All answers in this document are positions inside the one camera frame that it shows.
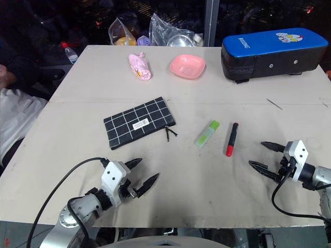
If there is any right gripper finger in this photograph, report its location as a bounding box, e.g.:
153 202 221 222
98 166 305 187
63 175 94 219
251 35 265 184
248 160 279 182
260 141 287 153

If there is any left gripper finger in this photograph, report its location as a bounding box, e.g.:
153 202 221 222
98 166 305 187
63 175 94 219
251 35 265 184
134 173 160 199
124 158 144 171

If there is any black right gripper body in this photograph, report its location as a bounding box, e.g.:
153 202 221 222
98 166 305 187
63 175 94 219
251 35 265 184
275 156 298 183

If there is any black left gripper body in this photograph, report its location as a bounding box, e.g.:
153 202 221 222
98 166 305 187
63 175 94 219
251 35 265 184
119 168 138 200

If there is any black grid pencil pouch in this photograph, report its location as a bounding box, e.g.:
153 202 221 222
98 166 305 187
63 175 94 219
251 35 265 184
103 96 178 151

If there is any red and black pen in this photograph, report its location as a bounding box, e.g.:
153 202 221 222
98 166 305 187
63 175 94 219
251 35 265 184
225 122 239 158

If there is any green highlighter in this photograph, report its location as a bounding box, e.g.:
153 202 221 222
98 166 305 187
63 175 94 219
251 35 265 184
194 120 221 149

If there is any grey rounded robot torso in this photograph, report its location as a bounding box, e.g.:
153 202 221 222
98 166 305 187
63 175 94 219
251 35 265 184
102 234 235 248

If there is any blue-topped black box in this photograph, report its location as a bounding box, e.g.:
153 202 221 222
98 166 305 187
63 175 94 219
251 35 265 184
220 27 330 84

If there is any pink plastic bowl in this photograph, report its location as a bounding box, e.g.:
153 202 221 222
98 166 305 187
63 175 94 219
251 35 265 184
169 54 207 81

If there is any white cloth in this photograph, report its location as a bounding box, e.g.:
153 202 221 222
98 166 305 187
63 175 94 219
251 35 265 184
0 87 49 162

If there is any clear red-capped water bottle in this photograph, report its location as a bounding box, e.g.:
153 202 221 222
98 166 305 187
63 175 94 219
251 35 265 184
61 41 79 65

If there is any clear bag with orange item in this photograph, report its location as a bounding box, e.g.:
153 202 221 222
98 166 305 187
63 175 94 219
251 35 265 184
108 16 138 47

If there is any shiny metal bowl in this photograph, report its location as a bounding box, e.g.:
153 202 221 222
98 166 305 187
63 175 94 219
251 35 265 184
166 34 195 48

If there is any small white bottle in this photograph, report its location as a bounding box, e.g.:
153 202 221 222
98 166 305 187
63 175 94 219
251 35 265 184
193 33 204 48

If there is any clear crumpled plastic bag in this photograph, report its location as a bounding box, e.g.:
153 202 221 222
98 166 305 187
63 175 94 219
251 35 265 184
148 13 204 48

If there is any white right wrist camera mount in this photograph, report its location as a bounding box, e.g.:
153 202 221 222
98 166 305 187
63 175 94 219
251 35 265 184
283 139 309 183

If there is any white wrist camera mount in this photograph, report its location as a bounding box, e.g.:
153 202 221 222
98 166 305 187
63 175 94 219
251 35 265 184
283 139 309 183
100 160 131 207

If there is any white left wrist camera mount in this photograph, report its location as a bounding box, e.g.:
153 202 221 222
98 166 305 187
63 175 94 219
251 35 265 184
100 160 131 207

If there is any grey metal window post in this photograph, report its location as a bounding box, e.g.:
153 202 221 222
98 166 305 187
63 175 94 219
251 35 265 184
204 0 221 48

